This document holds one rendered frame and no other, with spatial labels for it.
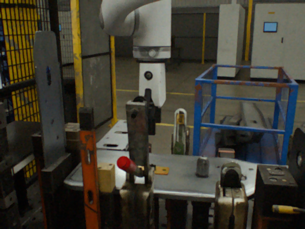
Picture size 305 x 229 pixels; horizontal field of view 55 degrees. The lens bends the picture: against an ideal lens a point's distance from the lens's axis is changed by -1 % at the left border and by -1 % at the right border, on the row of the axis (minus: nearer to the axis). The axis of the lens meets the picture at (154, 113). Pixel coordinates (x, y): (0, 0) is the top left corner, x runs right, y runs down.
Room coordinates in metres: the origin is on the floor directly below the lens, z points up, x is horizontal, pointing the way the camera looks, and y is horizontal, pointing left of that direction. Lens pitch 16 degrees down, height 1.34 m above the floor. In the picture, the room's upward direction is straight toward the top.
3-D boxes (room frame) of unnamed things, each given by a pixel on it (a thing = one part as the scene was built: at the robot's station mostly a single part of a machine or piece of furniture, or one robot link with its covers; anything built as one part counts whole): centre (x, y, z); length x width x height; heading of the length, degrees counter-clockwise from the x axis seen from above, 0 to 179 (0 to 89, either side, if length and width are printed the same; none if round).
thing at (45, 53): (0.74, 0.26, 1.17); 0.12 x 0.01 x 0.34; 171
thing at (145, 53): (0.68, 0.01, 1.29); 0.09 x 0.08 x 0.03; 171
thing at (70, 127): (0.86, 0.25, 0.88); 0.08 x 0.08 x 0.36; 81
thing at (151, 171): (0.54, 0.01, 1.06); 0.03 x 0.01 x 0.03; 171
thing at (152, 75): (0.68, 0.01, 1.23); 0.10 x 0.07 x 0.11; 171
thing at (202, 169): (0.66, -0.12, 1.02); 0.03 x 0.03 x 0.07
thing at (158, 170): (0.68, 0.01, 1.01); 0.08 x 0.04 x 0.01; 80
